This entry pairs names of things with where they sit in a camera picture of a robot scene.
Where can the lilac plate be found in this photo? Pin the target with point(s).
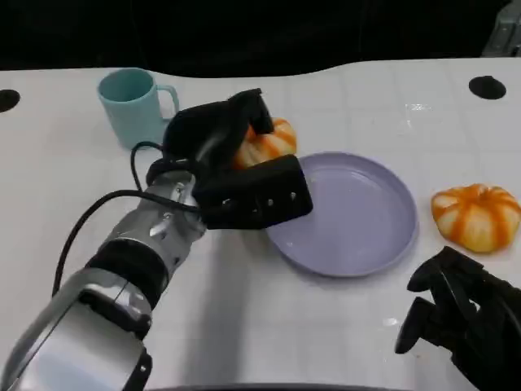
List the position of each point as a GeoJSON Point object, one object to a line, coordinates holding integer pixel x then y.
{"type": "Point", "coordinates": [358, 216]}

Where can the grey background machine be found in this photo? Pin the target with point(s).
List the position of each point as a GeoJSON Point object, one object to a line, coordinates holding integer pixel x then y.
{"type": "Point", "coordinates": [504, 32]}

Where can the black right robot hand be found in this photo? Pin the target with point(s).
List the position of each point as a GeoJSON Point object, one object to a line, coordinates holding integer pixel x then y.
{"type": "Point", "coordinates": [480, 317]}

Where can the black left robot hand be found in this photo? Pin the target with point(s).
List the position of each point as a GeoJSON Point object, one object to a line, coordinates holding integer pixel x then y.
{"type": "Point", "coordinates": [252, 195]}

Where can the pale green mug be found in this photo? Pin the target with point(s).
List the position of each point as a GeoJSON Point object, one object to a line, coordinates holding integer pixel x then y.
{"type": "Point", "coordinates": [126, 110]}

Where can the orange and white bread roll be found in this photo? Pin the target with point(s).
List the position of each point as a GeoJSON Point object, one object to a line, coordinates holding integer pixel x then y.
{"type": "Point", "coordinates": [476, 220]}
{"type": "Point", "coordinates": [272, 140]}

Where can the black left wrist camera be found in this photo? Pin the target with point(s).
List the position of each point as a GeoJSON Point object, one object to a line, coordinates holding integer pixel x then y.
{"type": "Point", "coordinates": [185, 126]}

